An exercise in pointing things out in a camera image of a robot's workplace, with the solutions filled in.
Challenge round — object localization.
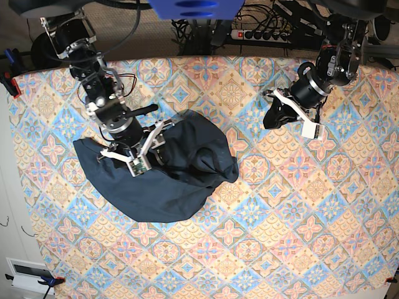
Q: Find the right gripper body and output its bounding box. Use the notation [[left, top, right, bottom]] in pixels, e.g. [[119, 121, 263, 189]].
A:
[[86, 96, 174, 160]]

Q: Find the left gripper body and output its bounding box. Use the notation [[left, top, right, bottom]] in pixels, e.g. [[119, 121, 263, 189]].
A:
[[263, 62, 331, 121]]

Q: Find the dark blue t-shirt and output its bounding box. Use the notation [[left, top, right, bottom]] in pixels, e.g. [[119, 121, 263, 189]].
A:
[[74, 110, 239, 223]]

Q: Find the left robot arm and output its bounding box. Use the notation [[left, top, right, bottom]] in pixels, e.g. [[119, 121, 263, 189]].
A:
[[277, 14, 367, 122]]

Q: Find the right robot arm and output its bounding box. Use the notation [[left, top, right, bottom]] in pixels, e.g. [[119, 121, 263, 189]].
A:
[[40, 9, 173, 176]]

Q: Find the white power strip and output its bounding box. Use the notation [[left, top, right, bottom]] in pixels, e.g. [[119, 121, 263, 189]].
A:
[[230, 29, 289, 43]]

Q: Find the black round stand base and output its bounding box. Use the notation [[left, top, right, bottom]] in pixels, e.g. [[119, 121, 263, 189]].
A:
[[31, 33, 61, 70]]

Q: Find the black speaker upper right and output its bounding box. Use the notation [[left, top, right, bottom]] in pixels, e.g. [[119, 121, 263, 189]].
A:
[[372, 16, 391, 41]]

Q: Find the patterned tablecloth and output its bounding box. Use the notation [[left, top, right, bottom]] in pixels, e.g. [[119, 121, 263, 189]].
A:
[[2, 57, 398, 298]]

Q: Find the blue orange clamp lower left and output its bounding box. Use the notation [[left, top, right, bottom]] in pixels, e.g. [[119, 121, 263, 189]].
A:
[[5, 274, 65, 298]]

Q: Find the orange clamp lower right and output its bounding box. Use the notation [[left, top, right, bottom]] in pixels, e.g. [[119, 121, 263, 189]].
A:
[[385, 277, 398, 283]]

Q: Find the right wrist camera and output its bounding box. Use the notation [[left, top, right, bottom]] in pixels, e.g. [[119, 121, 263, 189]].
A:
[[127, 156, 151, 177]]

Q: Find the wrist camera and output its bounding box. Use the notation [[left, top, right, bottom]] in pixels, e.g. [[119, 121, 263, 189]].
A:
[[301, 121, 325, 140], [127, 156, 151, 177]]

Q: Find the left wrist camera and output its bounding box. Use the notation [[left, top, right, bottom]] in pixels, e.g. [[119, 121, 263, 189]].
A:
[[301, 121, 325, 140]]

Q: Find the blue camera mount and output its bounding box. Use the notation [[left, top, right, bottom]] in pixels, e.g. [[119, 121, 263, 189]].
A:
[[148, 0, 244, 20]]

